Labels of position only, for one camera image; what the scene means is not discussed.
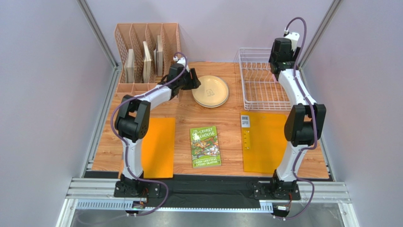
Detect tan yellow plate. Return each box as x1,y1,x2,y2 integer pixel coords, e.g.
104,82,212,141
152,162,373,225
192,75,229,105

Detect cream yellow plate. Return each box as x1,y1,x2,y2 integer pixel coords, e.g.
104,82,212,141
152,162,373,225
196,101,226,108

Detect pink plate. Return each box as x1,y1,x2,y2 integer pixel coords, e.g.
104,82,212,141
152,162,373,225
272,74,279,83

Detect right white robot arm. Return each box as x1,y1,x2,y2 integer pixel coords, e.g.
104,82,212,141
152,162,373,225
253,37,326,200

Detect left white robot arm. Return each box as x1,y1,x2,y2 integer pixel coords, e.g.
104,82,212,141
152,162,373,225
113,63,201,198

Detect middle beige book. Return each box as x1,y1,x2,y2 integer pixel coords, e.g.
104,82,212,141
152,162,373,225
143,41,152,83

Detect pink desk file organizer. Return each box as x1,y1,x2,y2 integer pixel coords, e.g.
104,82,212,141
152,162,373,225
114,23,181,98

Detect left beige book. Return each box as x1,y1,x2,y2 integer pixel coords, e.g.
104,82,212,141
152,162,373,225
124,49,135,83

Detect green children's book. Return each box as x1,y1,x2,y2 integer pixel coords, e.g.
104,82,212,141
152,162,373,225
190,126,222,168

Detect left orange folder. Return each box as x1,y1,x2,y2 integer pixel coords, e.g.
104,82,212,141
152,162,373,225
121,118,175,179

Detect orange folder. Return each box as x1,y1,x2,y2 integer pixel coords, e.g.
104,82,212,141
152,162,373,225
240,112,287,175
121,118,175,179

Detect right orange folder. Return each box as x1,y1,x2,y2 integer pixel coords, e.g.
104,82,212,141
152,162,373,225
240,112,287,175

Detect black base mat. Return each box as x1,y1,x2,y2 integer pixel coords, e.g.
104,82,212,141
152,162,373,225
114,174,301,209

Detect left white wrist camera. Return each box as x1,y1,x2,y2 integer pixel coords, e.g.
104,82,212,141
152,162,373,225
173,56,190,72

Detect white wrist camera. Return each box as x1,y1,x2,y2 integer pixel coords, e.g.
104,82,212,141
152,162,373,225
173,56,190,72
283,28,300,51

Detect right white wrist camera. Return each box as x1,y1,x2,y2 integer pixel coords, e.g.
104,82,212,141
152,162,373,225
283,28,300,51

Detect white wire dish rack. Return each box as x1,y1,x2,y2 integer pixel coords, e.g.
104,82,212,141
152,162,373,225
237,47,291,111

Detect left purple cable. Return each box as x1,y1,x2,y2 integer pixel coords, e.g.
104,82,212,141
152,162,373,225
110,52,169,218

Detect right aluminium frame post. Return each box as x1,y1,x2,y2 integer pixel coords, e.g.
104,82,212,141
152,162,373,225
299,0,343,68

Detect aluminium frame post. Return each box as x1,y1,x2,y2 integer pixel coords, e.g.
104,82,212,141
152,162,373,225
76,0,118,69
299,0,343,68

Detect left aluminium frame post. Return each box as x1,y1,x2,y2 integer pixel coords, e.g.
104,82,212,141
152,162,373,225
76,0,118,69

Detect aluminium front rail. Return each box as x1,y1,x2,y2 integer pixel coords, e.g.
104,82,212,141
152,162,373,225
57,175,359,227

